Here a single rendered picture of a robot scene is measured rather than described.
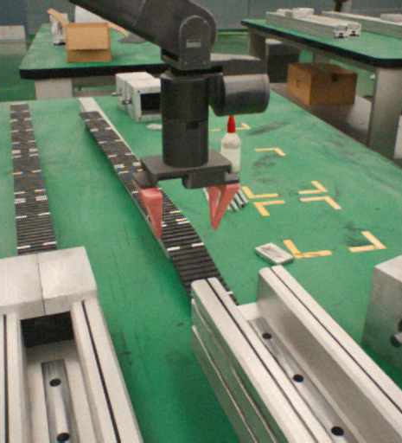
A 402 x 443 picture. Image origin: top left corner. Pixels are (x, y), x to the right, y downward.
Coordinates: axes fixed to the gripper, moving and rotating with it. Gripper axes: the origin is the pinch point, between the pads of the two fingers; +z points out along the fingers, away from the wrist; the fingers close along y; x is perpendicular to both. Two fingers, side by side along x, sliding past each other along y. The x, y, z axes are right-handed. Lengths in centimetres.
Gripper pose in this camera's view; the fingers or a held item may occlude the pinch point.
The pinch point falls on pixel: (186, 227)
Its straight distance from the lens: 69.3
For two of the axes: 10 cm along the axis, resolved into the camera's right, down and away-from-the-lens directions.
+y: 9.4, -1.5, 3.1
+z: 0.0, 9.0, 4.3
